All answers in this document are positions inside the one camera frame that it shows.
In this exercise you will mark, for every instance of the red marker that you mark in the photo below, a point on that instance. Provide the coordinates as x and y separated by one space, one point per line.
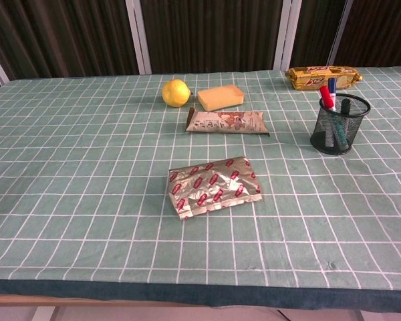
326 95

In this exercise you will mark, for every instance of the blue cap marker pen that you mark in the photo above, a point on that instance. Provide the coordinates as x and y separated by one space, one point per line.
332 86

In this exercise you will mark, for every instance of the black mesh pen holder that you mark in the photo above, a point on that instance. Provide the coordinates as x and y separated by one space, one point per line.
352 133

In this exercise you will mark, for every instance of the silver foil packet red logos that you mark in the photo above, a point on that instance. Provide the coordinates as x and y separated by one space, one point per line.
210 189

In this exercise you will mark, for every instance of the brown printed snack packet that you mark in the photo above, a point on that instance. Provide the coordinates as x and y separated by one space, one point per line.
225 122

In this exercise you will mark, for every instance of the yellow sponge block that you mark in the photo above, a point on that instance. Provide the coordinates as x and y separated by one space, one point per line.
219 97

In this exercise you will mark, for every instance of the yellow lemon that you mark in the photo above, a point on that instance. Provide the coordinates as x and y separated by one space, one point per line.
175 93

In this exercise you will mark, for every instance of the green checked tablecloth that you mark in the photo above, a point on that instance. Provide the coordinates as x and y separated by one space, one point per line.
87 187

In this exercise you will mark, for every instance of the gold biscuit packet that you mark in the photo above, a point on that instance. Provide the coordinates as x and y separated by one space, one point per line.
321 77

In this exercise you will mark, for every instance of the thin white frame post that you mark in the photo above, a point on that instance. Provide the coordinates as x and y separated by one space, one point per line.
340 30

